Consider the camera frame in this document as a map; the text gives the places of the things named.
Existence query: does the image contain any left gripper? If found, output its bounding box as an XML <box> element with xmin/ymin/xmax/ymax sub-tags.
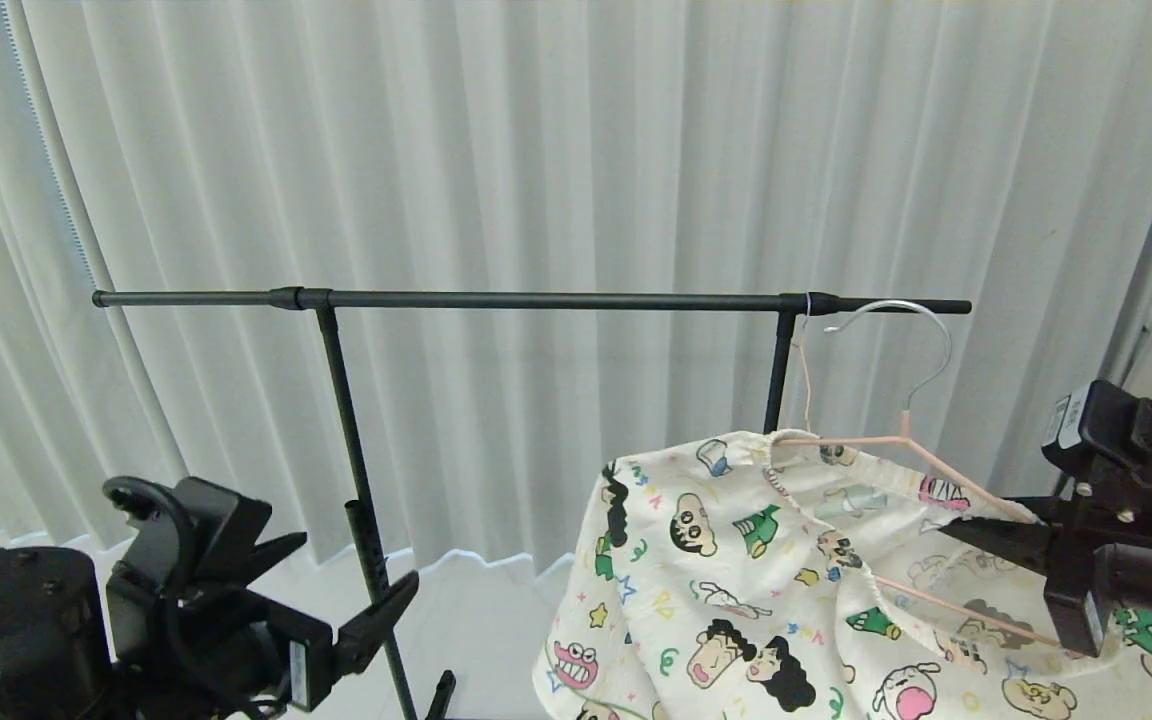
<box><xmin>106</xmin><ymin>532</ymin><xmax>421</xmax><ymax>716</ymax></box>

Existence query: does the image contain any cream printed garment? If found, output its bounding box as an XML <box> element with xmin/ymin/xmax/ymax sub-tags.
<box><xmin>533</xmin><ymin>430</ymin><xmax>1152</xmax><ymax>720</ymax></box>

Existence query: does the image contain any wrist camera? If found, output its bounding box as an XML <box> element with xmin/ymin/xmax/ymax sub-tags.
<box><xmin>1041</xmin><ymin>375</ymin><xmax>1152</xmax><ymax>501</ymax></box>
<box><xmin>101</xmin><ymin>477</ymin><xmax>275</xmax><ymax>601</ymax></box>

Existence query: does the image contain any pink clothes hanger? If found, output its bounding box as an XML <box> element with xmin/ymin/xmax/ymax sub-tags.
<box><xmin>771</xmin><ymin>300</ymin><xmax>1077</xmax><ymax>653</ymax></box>
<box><xmin>791</xmin><ymin>310</ymin><xmax>819</xmax><ymax>437</ymax></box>

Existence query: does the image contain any white curtain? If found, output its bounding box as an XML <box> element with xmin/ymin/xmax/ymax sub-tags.
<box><xmin>0</xmin><ymin>0</ymin><xmax>1152</xmax><ymax>601</ymax></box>

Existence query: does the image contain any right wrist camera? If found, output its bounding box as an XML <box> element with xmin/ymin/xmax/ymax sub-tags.
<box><xmin>1041</xmin><ymin>375</ymin><xmax>1152</xmax><ymax>501</ymax></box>

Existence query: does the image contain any white curtain pull cord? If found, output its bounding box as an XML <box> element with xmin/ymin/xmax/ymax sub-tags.
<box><xmin>0</xmin><ymin>0</ymin><xmax>99</xmax><ymax>293</ymax></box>

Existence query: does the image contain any black clothes rack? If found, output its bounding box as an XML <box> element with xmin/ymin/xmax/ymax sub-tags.
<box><xmin>93</xmin><ymin>287</ymin><xmax>973</xmax><ymax>720</ymax></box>

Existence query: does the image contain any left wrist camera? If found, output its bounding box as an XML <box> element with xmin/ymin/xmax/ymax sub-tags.
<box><xmin>101</xmin><ymin>477</ymin><xmax>275</xmax><ymax>601</ymax></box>

